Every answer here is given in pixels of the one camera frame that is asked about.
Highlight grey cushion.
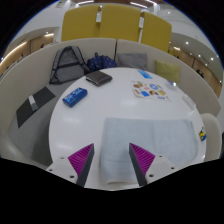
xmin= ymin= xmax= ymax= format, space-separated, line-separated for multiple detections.
xmin=116 ymin=52 xmax=149 ymax=71

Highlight dark blue patterned bag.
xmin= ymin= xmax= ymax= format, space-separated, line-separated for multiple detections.
xmin=87 ymin=52 xmax=118 ymax=72

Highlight black laptop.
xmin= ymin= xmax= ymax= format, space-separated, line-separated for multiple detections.
xmin=15 ymin=86 xmax=57 ymax=129

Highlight light blue towel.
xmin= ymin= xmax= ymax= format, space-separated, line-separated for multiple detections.
xmin=99 ymin=117 xmax=200 ymax=185

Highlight clear pack with blue print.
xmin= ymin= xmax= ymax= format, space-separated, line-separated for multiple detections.
xmin=165 ymin=79 xmax=178 ymax=90

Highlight small blue box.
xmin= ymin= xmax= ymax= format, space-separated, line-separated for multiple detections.
xmin=62 ymin=87 xmax=89 ymax=108

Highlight ceiling lights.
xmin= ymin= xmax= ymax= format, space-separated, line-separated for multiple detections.
xmin=77 ymin=0 xmax=149 ymax=8

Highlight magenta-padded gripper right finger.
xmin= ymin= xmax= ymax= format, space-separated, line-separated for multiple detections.
xmin=128 ymin=142 xmax=177 ymax=187

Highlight curved beige sofa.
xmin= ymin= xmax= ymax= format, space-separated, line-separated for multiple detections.
xmin=0 ymin=37 xmax=224 ymax=161

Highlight blue card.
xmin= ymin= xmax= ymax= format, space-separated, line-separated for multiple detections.
xmin=136 ymin=69 xmax=154 ymax=80

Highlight yellow and blue toy figure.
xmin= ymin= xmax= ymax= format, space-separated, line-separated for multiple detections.
xmin=198 ymin=126 xmax=208 ymax=142

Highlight yellow partition panel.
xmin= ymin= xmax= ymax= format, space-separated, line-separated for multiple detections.
xmin=61 ymin=4 xmax=101 ymax=43
xmin=99 ymin=3 xmax=142 ymax=43
xmin=140 ymin=11 xmax=173 ymax=54

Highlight black wallet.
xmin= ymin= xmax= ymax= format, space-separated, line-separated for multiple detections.
xmin=84 ymin=70 xmax=114 ymax=87

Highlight grey backpack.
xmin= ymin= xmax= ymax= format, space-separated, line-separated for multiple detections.
xmin=49 ymin=45 xmax=91 ymax=85

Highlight white sticker sheet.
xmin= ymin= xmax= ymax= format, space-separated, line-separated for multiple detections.
xmin=130 ymin=80 xmax=172 ymax=102

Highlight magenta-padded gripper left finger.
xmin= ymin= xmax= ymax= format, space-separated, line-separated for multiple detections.
xmin=45 ymin=143 xmax=96 ymax=188

